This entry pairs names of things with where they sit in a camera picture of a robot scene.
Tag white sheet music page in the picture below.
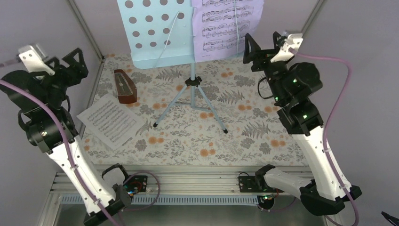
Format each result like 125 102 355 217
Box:
77 94 144 149

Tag light blue music stand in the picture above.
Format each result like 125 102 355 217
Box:
117 0 265 134

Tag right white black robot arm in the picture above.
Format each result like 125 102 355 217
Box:
243 32 361 216

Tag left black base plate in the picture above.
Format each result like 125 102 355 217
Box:
123 175 148 197

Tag grey slotted cable duct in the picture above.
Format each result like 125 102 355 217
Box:
61 194 265 206

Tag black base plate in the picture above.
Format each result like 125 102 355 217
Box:
238 175 277 193
123 175 148 197

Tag aluminium mounting rail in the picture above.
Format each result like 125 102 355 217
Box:
50 165 313 195

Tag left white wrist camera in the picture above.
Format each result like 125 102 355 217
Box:
18 43 55 75

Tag floral patterned table cloth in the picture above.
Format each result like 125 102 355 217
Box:
83 54 307 166

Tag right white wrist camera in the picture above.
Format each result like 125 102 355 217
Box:
270 31 303 63

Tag sheet music pages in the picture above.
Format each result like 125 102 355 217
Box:
191 0 264 63

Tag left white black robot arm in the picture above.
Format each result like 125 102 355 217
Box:
0 44 131 226

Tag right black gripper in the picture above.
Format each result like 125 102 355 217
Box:
242 32 287 104

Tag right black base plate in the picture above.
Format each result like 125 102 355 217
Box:
238 175 277 193

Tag brown wooden metronome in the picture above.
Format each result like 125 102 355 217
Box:
114 69 137 104

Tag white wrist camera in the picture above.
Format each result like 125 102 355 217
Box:
270 31 303 63
18 43 55 75

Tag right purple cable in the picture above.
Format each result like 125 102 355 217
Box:
257 47 360 226

